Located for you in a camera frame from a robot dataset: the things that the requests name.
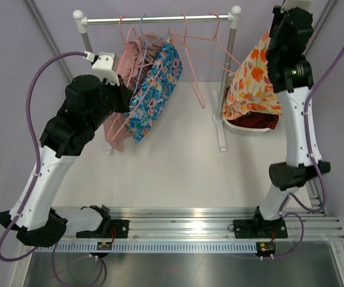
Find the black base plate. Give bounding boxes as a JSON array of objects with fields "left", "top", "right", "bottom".
[
  {"left": 75, "top": 218, "right": 130, "bottom": 239},
  {"left": 233, "top": 219, "right": 288, "bottom": 239}
]

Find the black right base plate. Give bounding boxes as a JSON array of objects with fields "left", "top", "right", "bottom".
[{"left": 233, "top": 219, "right": 288, "bottom": 239}]

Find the pink hanger of red skirt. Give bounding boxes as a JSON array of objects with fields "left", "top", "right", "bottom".
[{"left": 182, "top": 6, "right": 241, "bottom": 74}]

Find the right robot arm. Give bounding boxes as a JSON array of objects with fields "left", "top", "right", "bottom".
[{"left": 251, "top": 5, "right": 331, "bottom": 238}]

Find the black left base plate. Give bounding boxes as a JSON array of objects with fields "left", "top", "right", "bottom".
[{"left": 75, "top": 218, "right": 130, "bottom": 239}]

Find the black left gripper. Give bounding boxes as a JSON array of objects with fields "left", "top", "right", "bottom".
[{"left": 87, "top": 74, "right": 134, "bottom": 132}]

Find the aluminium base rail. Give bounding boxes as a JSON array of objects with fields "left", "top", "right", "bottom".
[{"left": 52, "top": 206, "right": 344, "bottom": 242}]

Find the pink hanger of tan skirt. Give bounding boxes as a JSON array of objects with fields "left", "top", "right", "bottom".
[{"left": 169, "top": 13, "right": 205, "bottom": 109}]

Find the red polka dot skirt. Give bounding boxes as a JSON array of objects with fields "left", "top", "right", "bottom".
[{"left": 228, "top": 112, "right": 280, "bottom": 130}]

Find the white clothes rack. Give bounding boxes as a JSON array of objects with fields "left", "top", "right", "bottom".
[{"left": 73, "top": 5, "right": 241, "bottom": 152}]

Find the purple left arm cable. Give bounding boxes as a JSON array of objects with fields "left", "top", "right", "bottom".
[{"left": 0, "top": 51, "right": 107, "bottom": 285}]

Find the pink pleated skirt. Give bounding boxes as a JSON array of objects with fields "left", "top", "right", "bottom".
[{"left": 103, "top": 32, "right": 166, "bottom": 152}]

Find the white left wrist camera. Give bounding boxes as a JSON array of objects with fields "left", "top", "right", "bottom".
[{"left": 92, "top": 52, "right": 119, "bottom": 86}]

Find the white plastic basket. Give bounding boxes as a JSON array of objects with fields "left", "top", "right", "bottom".
[{"left": 222, "top": 73, "right": 270, "bottom": 137}]

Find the white perforated cable duct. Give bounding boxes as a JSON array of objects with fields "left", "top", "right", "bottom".
[{"left": 56, "top": 242, "right": 257, "bottom": 254}]

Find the blue wire hanger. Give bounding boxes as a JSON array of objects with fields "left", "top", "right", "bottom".
[{"left": 134, "top": 13, "right": 164, "bottom": 90}]

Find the orange tulip floral skirt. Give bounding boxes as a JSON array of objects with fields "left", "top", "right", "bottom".
[{"left": 222, "top": 32, "right": 282, "bottom": 121}]

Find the blue floral skirt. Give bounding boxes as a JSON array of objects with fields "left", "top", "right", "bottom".
[{"left": 125, "top": 38, "right": 183, "bottom": 143}]

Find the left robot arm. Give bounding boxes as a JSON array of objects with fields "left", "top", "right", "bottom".
[{"left": 0, "top": 75, "right": 133, "bottom": 247}]

